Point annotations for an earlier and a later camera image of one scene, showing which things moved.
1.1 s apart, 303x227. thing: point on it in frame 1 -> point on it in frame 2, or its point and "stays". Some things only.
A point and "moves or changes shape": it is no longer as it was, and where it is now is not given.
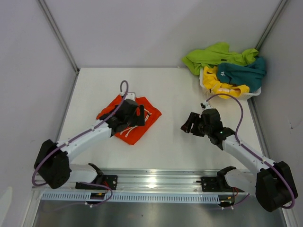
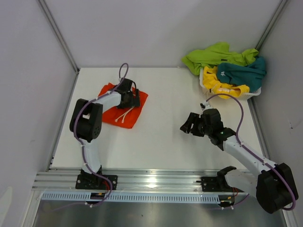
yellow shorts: (211, 82) stays
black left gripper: (139, 119) -> (134, 102)
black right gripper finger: (187, 126) stays
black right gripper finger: (197, 131) stays
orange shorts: (132, 133) moves or changes shape
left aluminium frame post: (49, 18) stays
